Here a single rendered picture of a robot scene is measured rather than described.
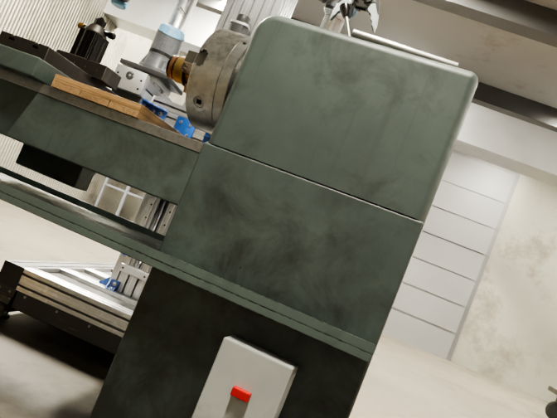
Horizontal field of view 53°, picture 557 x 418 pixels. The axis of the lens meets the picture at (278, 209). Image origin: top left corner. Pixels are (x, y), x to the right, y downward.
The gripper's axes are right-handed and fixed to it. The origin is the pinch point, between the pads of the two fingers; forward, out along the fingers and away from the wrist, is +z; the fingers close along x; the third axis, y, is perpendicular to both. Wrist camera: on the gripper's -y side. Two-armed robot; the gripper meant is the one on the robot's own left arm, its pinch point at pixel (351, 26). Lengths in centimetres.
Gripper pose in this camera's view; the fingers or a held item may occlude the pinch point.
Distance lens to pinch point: 189.7
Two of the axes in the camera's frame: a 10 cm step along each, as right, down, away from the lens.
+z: -3.7, 9.3, -0.6
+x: -9.0, -3.5, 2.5
